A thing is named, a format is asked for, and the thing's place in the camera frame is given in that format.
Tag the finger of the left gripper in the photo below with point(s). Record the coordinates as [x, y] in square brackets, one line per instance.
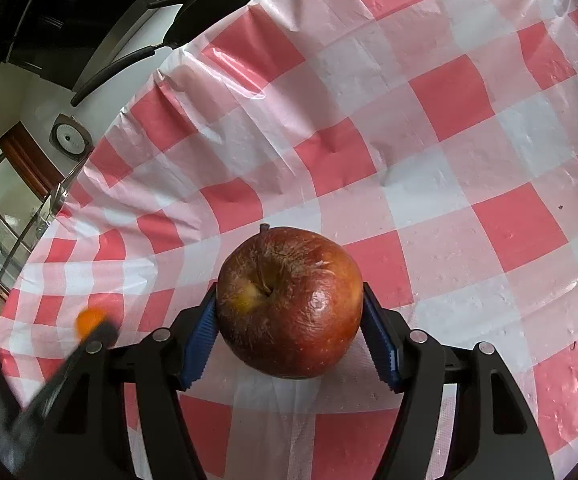
[64, 374]

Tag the red apple with stem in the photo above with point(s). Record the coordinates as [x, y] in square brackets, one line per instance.
[289, 302]

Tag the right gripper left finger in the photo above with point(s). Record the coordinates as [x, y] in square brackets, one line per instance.
[119, 415]

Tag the white rice cooker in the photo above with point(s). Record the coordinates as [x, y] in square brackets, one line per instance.
[70, 138]

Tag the orange mandarin back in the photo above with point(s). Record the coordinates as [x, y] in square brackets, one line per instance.
[88, 320]

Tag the black range hood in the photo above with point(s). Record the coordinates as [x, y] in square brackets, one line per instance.
[50, 48]

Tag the red white checkered tablecloth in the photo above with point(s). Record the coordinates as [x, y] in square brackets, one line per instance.
[435, 140]

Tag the wooden glass door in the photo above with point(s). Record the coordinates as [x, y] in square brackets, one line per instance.
[27, 176]

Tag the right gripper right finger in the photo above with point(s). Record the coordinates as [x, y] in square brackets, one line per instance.
[494, 433]

